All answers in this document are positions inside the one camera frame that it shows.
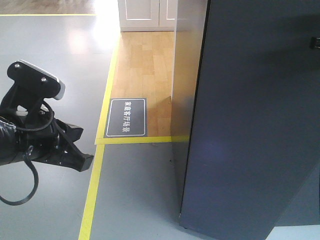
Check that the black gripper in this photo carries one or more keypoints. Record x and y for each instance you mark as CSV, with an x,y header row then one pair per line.
x,y
44,139

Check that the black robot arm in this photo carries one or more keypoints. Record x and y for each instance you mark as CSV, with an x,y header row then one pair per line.
x,y
8,138

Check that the dark grey fridge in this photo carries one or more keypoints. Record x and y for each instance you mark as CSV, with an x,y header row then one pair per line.
x,y
255,135

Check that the dark floor sign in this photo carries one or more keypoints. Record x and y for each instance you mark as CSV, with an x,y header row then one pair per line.
x,y
127,117

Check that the white double door wardrobe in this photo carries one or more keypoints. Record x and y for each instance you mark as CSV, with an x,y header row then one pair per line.
x,y
148,15

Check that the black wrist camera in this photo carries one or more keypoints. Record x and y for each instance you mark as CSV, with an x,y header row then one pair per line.
x,y
32,85

